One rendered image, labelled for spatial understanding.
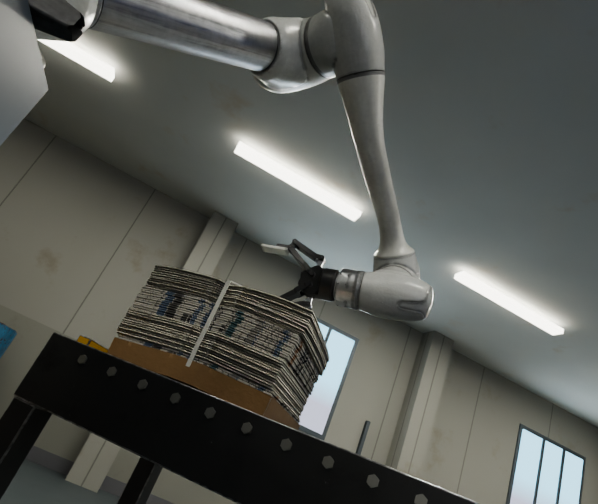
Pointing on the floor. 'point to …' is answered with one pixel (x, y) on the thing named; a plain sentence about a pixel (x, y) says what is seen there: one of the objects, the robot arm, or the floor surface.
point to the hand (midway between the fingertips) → (257, 271)
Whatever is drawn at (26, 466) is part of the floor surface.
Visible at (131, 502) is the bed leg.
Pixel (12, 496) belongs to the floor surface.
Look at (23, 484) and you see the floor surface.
